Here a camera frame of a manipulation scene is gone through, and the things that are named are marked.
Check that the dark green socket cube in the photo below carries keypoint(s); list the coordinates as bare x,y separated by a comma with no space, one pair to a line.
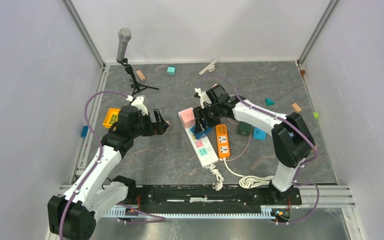
244,129

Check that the green small block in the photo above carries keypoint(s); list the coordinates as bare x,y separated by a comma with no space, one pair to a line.
316,115

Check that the tan wooden block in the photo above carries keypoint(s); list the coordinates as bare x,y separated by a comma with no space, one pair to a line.
141,75

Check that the blue clip on rail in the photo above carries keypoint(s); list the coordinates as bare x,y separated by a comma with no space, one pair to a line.
84,131

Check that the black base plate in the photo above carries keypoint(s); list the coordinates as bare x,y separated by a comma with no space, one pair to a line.
204,199

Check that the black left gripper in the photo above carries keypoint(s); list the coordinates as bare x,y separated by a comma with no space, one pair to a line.
159,127

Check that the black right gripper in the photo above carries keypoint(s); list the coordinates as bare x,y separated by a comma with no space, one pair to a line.
199,125

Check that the orange power strip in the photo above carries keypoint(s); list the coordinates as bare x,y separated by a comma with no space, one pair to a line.
223,146

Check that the teal triangle block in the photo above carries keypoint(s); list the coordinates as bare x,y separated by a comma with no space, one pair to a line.
269,102

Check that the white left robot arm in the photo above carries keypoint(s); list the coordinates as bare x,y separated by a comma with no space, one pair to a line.
74,215

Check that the black tripod mic stand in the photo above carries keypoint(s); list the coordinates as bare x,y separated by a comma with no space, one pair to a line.
135,85

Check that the white multicolour power strip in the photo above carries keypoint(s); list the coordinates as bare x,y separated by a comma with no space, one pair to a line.
203,149

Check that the teal cube block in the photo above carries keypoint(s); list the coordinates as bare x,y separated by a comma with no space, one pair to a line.
171,70

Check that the yellow toy crate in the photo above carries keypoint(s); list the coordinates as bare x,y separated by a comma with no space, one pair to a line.
111,117

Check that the grey microphone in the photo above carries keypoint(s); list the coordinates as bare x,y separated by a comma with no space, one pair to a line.
124,36

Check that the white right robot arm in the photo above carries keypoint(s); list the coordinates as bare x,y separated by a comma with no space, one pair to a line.
291,138

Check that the white plastic bracket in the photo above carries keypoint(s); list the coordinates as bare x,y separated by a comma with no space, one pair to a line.
209,68

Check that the pink cube socket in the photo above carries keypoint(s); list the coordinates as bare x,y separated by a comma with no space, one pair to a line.
187,118

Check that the blue white lego brick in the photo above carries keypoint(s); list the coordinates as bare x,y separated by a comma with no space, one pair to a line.
259,134

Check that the blue cube socket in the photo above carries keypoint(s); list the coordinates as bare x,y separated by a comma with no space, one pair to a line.
202,134

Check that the tan block right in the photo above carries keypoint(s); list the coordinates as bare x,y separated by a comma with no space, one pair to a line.
296,107

